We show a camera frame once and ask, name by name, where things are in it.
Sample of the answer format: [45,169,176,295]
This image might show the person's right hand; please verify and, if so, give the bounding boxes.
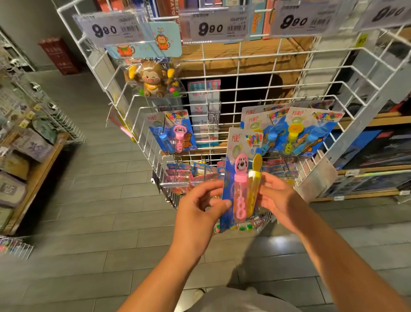
[257,172,312,235]

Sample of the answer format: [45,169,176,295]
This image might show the person's left hand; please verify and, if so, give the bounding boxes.
[172,180,232,261]

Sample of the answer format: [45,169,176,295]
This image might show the pink and yellow bubble wand card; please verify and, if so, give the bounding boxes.
[220,126,265,234]

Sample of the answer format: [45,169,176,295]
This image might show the pile of small toy packets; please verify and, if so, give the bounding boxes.
[157,157,271,235]

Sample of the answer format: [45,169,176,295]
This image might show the bubble wand cards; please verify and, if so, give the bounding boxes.
[241,99,344,158]

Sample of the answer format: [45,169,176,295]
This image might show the blue and pink bubble wand card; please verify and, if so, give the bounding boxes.
[145,109,197,155]

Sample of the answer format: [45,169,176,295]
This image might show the brown monkey toy packet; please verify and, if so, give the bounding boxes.
[106,22,184,99]

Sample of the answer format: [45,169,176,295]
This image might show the row of colourful boxes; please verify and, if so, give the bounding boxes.
[96,0,283,21]

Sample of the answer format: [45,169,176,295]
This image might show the person's left forearm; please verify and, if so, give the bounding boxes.
[117,247,213,312]

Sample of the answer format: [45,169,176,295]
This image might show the person's grey clothing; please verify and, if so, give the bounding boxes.
[186,286,303,312]

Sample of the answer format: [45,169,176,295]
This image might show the clear plastic label holder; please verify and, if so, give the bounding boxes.
[295,157,339,203]

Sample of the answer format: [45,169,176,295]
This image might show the pink hanging packet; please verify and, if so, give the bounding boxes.
[108,106,137,141]

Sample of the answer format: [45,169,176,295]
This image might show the wooden shelf unit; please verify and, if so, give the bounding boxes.
[315,32,411,203]

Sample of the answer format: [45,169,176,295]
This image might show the wooden display stand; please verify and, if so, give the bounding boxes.
[180,35,316,78]

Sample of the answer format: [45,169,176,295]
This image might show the wooden goods shelf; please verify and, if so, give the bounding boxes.
[0,71,70,235]

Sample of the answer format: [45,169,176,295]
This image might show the white price tag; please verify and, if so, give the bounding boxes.
[271,0,343,37]
[356,0,411,32]
[74,12,147,47]
[180,6,256,44]

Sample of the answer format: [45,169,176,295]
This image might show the wooden shelf with pouches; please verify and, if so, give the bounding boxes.
[0,77,62,226]

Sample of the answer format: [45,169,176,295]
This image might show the red floor cabinet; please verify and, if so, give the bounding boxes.
[39,36,81,75]

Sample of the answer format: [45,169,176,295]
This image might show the white wire display rack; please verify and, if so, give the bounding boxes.
[57,0,411,235]

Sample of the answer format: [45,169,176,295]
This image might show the white wire side rack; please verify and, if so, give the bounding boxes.
[0,29,86,144]

